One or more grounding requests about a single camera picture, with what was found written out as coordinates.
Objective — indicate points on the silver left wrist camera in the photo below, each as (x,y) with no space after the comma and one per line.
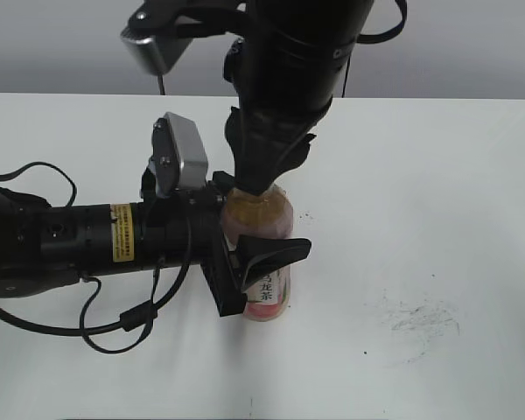
(179,160)

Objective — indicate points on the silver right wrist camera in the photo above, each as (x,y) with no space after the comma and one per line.
(155,35)

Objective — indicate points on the peach oolong tea bottle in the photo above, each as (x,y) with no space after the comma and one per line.
(255,224)

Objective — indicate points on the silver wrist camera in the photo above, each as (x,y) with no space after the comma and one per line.
(179,160)
(155,35)

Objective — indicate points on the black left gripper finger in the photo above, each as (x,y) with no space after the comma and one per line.
(259,257)

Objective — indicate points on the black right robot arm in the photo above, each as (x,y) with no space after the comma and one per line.
(284,74)

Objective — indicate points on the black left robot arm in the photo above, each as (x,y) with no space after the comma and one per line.
(43,247)

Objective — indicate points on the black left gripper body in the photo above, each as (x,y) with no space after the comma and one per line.
(184,229)

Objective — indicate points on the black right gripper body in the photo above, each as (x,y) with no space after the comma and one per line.
(266,124)

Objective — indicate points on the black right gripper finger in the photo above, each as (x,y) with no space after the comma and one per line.
(258,161)

